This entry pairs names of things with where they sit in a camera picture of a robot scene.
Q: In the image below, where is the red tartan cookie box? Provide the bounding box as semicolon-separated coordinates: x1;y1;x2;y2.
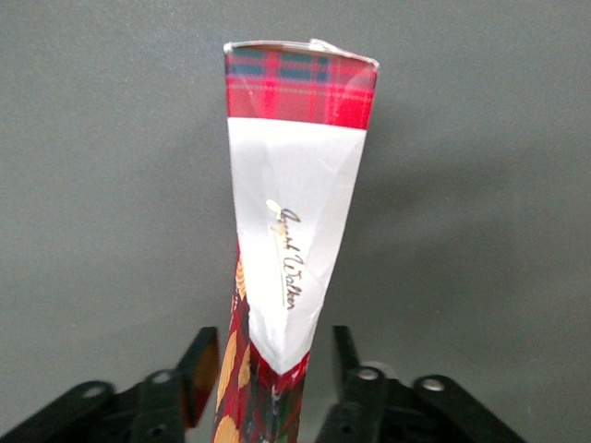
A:
210;38;380;443

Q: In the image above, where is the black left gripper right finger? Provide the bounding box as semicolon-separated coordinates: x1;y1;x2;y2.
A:
313;324;527;443

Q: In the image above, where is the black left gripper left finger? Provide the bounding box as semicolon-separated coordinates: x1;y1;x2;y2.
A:
0;325;221;443

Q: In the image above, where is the dark grey table mat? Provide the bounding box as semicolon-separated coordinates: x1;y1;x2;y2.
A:
0;0;591;443

